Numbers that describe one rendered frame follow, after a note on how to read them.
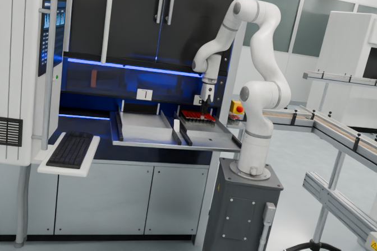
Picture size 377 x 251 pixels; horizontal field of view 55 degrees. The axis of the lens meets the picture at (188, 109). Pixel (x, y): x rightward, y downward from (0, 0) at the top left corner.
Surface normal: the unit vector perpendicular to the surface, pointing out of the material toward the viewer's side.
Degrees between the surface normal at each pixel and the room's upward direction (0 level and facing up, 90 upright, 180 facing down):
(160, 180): 90
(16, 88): 90
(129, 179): 90
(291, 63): 90
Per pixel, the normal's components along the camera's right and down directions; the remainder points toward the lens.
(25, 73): 0.10, 0.28
